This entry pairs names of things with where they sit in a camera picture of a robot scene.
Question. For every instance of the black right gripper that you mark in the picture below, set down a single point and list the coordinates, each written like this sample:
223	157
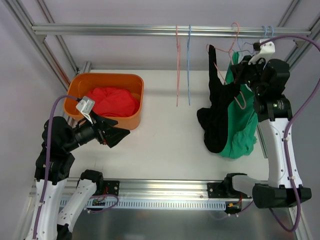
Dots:
243	72

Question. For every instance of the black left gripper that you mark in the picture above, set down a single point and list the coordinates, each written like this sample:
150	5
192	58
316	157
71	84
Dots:
101	132

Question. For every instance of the red tank top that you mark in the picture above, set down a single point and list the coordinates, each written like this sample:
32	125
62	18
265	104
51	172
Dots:
113	102

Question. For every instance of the black tank top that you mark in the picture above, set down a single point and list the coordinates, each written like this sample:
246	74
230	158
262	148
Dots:
214	120

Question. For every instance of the blue wire hanger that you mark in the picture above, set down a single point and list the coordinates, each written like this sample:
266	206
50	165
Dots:
271	30
188	64

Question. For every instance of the pink wire hanger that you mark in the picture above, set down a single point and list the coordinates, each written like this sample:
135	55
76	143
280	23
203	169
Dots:
178	61

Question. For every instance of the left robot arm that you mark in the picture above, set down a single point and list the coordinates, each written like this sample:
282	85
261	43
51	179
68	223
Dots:
52	170

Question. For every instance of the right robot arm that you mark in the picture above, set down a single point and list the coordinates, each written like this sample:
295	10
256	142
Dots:
284	188

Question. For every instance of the green tank top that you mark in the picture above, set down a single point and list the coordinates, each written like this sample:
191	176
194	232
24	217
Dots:
242	124

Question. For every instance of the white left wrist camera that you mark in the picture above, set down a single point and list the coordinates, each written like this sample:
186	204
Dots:
85	106

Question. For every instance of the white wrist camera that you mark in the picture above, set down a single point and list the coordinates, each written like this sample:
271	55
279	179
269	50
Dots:
264	49
85	106

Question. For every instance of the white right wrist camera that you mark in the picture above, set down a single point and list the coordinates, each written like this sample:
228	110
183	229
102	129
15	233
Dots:
264	49

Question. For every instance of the blue empty wire hanger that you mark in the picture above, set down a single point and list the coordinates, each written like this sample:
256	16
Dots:
271	30

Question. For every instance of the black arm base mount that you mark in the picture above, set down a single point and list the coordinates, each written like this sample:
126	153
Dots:
111	187

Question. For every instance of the white slotted cable duct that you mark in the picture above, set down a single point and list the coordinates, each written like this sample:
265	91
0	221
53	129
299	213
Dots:
152	204

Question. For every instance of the aluminium hanging rail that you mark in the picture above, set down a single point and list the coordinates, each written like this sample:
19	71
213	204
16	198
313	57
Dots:
81	29

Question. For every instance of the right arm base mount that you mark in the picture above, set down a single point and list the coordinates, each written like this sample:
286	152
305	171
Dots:
216	190

